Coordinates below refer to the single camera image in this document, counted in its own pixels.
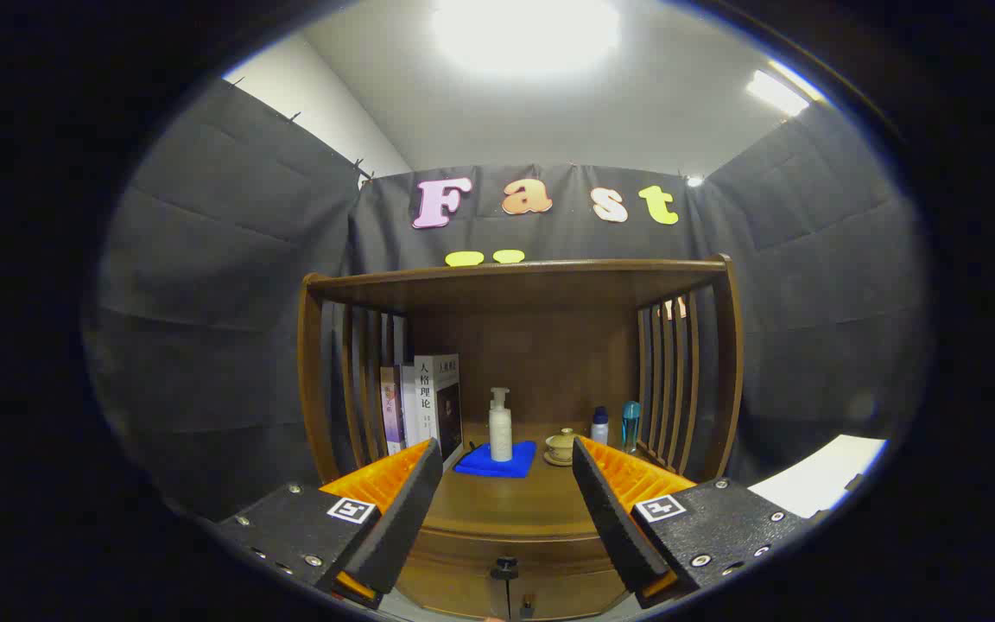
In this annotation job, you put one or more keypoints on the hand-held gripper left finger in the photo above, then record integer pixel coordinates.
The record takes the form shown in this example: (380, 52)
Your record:
(407, 510)

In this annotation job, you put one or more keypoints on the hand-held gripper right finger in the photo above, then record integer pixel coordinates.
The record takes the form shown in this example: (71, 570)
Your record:
(605, 510)

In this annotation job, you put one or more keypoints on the brown wooden drawer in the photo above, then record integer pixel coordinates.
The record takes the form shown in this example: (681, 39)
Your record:
(454, 566)

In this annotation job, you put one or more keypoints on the black drawer knob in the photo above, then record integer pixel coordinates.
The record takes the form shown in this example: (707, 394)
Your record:
(505, 568)

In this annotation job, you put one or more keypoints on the wooden countertop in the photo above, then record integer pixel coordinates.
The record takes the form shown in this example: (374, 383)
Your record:
(497, 501)

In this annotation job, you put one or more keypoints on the brown wooden cabinet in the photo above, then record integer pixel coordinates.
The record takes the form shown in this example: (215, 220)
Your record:
(549, 345)

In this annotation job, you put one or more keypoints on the yellow saucer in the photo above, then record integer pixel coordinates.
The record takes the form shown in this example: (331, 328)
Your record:
(556, 460)

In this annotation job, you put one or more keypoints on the yellow lidded teacup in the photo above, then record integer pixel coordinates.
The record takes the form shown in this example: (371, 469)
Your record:
(562, 442)

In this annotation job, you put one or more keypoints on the white bottle with blue cap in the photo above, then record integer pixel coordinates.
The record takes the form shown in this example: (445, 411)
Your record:
(599, 428)

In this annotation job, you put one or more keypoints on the blue folded cloth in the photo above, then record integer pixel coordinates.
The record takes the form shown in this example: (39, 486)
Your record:
(476, 464)

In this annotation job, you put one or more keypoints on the clear teal bottle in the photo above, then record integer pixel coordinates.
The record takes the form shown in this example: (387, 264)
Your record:
(630, 428)

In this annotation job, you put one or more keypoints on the purple book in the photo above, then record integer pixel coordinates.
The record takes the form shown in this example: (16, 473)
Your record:
(391, 410)

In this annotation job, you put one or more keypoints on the thin white book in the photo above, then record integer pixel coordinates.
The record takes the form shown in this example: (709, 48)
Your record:
(408, 406)

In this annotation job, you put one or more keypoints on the thick white portrait book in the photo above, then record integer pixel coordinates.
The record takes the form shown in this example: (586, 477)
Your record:
(427, 406)

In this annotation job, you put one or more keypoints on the white pump bottle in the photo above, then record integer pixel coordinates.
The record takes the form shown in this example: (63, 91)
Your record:
(501, 436)

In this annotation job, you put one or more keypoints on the black backdrop cloth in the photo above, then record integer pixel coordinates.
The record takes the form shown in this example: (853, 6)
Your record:
(204, 302)

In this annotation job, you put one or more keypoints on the long ceiling light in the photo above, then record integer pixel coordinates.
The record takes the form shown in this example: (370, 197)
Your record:
(778, 92)

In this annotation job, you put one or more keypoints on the round ceiling light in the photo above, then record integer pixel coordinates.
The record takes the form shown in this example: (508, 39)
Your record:
(523, 34)

